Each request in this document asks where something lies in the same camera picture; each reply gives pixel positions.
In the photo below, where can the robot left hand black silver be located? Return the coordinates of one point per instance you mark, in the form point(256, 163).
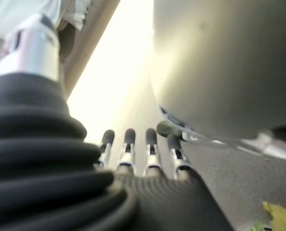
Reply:
point(49, 180)

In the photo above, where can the black white striped object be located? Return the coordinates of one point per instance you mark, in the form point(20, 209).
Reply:
point(174, 119)

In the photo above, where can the white fringed cloth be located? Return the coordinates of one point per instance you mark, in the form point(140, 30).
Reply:
point(76, 14)

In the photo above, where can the grey robot leg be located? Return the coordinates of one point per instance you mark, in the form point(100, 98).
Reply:
point(229, 60)

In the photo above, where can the olive green round object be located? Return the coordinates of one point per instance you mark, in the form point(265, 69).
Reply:
point(168, 128)

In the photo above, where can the green yellow leafy plant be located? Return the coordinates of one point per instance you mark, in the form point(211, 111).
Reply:
point(282, 216)

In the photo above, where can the white bed sheet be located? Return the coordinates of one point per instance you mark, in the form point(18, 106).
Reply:
point(13, 14)

